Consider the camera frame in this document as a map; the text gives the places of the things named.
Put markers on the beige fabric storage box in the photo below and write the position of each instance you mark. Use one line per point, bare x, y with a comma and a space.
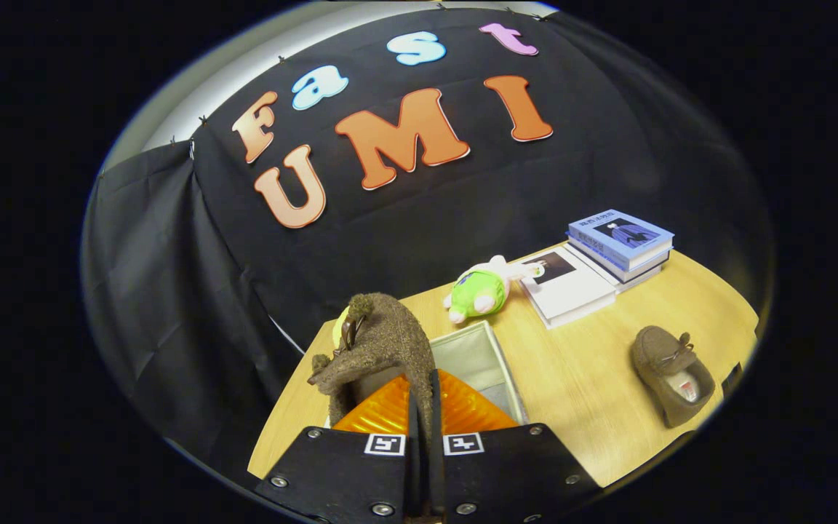
470, 353

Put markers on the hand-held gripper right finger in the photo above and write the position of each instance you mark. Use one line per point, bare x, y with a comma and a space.
513, 473

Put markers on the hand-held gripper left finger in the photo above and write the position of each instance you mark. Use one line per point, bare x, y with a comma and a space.
339, 473

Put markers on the blue cover book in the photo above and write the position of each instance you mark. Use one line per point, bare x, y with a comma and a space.
619, 233

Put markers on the yellow plush ball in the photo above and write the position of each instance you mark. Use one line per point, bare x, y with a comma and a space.
339, 331

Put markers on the white book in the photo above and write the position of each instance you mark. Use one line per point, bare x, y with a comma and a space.
572, 287

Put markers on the brown fuzzy shoe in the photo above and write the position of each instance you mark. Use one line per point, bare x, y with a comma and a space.
382, 342
659, 356

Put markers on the green plush toy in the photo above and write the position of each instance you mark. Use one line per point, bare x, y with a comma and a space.
481, 295

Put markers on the dark-edged book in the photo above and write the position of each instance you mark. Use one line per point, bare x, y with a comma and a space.
637, 275

